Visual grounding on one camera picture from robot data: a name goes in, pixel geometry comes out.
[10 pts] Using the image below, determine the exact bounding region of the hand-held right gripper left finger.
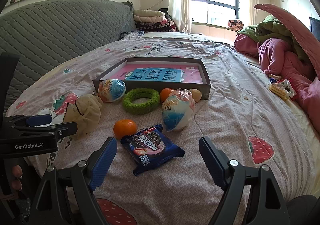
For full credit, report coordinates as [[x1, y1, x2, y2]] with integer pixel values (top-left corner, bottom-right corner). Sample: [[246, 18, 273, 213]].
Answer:
[[29, 136, 118, 225]]

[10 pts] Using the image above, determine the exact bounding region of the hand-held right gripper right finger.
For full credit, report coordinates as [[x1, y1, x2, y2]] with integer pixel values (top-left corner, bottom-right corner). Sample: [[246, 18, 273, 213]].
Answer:
[[199, 136, 290, 225]]

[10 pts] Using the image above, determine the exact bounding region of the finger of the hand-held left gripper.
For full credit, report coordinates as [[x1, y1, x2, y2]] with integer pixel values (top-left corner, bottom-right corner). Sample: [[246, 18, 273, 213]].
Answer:
[[5, 114, 53, 128], [10, 121, 78, 144]]

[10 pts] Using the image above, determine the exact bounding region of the beige drawstring pouch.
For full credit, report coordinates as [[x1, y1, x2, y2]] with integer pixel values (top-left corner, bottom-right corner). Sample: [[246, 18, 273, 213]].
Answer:
[[63, 94, 104, 139]]

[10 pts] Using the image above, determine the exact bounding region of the orange mandarin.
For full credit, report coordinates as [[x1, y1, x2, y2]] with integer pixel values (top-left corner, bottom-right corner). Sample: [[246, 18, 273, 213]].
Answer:
[[159, 88, 177, 103], [113, 119, 138, 140]]

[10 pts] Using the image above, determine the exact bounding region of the blue cookie packet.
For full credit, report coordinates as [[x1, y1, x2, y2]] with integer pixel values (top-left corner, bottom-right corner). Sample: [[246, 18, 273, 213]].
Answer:
[[120, 124, 186, 177]]

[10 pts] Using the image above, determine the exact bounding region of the bagged white and blue egg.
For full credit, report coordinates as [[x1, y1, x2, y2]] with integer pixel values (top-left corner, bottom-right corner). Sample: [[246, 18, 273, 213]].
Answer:
[[161, 88, 196, 132]]

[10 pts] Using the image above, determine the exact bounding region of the orange and blue toy egg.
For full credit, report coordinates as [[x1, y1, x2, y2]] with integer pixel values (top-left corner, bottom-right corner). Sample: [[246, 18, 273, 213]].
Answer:
[[97, 79, 127, 103]]

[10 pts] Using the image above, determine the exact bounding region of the grey cardboard box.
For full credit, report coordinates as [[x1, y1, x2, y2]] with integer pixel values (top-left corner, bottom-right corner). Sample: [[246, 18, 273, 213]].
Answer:
[[92, 57, 212, 101]]

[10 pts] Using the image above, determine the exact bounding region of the person's left hand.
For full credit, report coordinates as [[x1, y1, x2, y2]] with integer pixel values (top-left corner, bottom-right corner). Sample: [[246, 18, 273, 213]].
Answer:
[[10, 164, 25, 193]]

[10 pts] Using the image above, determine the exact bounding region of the beige round ball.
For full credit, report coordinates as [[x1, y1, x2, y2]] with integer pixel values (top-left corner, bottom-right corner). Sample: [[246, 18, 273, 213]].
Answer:
[[188, 88, 202, 103]]

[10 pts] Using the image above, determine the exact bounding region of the grey quilted headboard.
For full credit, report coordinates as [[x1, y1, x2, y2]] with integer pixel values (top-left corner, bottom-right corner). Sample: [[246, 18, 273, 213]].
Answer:
[[0, 0, 137, 115]]

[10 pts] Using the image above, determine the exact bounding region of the pink book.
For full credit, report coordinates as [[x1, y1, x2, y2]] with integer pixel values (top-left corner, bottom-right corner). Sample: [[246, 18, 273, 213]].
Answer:
[[105, 63, 204, 84]]

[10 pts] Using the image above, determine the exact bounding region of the clear biscuit packet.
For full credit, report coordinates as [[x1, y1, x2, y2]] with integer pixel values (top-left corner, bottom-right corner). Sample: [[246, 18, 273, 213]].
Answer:
[[268, 83, 288, 101]]

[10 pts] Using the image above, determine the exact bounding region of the white floral cloth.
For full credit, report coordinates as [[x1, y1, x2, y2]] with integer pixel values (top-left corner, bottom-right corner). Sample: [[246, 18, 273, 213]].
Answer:
[[281, 79, 297, 99]]

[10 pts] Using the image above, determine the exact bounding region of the blue patterned cloth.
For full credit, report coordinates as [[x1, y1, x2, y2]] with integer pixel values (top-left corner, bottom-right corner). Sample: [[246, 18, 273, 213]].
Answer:
[[120, 30, 145, 39]]

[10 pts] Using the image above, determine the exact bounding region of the pink duvet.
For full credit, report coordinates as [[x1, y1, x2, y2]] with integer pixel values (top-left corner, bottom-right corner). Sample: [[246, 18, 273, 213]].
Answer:
[[234, 3, 320, 133]]

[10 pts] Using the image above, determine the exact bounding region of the dark patterned folded blanket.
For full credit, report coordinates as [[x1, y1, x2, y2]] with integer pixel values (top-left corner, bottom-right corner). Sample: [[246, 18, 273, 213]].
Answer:
[[136, 19, 177, 33]]

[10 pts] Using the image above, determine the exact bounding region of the cream folded blanket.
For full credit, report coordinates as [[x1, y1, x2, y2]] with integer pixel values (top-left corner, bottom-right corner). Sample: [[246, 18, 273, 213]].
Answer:
[[133, 9, 166, 24]]

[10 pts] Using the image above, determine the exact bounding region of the patterned cushion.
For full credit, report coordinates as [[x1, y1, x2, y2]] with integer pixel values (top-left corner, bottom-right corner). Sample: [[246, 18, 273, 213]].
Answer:
[[228, 19, 244, 31]]

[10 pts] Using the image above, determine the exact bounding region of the green garment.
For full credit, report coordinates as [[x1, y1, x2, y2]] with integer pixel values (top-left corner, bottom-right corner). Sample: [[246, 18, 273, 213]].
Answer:
[[236, 14, 313, 63]]

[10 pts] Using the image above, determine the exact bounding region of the black screen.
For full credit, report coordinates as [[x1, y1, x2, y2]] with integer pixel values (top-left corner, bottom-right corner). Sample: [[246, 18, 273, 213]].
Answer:
[[309, 16, 320, 41]]

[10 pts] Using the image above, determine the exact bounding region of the green fuzzy ring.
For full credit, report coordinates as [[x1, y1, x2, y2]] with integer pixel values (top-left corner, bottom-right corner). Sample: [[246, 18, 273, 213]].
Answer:
[[122, 88, 160, 115]]

